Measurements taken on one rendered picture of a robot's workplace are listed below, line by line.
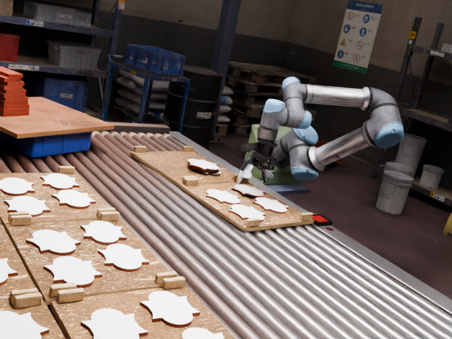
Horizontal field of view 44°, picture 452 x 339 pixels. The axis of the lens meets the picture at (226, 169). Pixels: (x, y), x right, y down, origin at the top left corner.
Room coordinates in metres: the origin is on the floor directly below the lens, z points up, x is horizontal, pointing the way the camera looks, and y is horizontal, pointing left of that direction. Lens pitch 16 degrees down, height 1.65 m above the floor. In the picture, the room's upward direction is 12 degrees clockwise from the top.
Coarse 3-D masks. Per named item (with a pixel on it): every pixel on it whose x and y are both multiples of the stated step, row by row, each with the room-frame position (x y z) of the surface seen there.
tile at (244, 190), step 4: (236, 184) 2.23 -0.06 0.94; (240, 184) 2.24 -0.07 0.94; (232, 188) 2.17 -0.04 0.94; (236, 188) 2.17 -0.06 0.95; (240, 188) 2.18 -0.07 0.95; (244, 188) 2.19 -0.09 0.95; (248, 188) 2.20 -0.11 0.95; (252, 188) 2.21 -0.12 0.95; (256, 188) 2.22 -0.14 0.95; (240, 192) 2.14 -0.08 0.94; (244, 192) 2.13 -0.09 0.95; (248, 192) 2.14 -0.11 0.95; (252, 192) 2.15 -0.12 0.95; (256, 192) 2.16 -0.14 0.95; (260, 192) 2.17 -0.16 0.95; (264, 192) 2.19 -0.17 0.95; (252, 196) 2.12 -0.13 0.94; (256, 196) 2.12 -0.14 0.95; (260, 196) 2.13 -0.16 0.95
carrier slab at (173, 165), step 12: (144, 156) 2.38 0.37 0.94; (156, 156) 2.42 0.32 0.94; (168, 156) 2.46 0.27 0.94; (180, 156) 2.50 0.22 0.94; (192, 156) 2.55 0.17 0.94; (156, 168) 2.25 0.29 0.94; (168, 168) 2.28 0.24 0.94; (180, 168) 2.32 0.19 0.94; (180, 180) 2.16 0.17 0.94; (204, 180) 2.22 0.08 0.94; (216, 180) 2.25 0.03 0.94; (228, 180) 2.29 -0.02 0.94
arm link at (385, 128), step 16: (384, 112) 2.27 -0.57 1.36; (368, 128) 2.27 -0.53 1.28; (384, 128) 2.22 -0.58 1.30; (400, 128) 2.22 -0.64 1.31; (336, 144) 2.35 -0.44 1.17; (352, 144) 2.31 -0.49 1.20; (368, 144) 2.29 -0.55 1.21; (384, 144) 2.25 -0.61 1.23; (304, 160) 2.40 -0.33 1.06; (320, 160) 2.38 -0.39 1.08; (336, 160) 2.38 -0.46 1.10; (304, 176) 2.41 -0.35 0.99
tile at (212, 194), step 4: (208, 192) 2.05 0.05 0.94; (212, 192) 2.06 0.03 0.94; (216, 192) 2.07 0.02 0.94; (220, 192) 2.08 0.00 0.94; (224, 192) 2.09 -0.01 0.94; (228, 192) 2.10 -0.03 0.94; (208, 196) 2.02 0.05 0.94; (212, 196) 2.02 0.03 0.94; (216, 196) 2.03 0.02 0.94; (220, 196) 2.04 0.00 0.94; (224, 196) 2.05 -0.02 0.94; (228, 196) 2.06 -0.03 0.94; (232, 196) 2.07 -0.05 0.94; (236, 196) 2.08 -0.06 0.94; (220, 200) 1.99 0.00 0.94; (224, 200) 2.00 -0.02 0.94; (228, 200) 2.01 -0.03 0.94; (232, 200) 2.02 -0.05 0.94; (236, 200) 2.03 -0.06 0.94
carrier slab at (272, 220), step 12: (192, 192) 2.04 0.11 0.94; (204, 192) 2.07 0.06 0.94; (204, 204) 1.97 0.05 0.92; (216, 204) 1.96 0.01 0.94; (228, 204) 1.99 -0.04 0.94; (252, 204) 2.05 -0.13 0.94; (228, 216) 1.87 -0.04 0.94; (264, 216) 1.95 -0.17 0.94; (276, 216) 1.98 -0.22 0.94; (288, 216) 2.00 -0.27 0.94; (240, 228) 1.81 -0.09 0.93; (252, 228) 1.82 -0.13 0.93; (264, 228) 1.86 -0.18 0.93
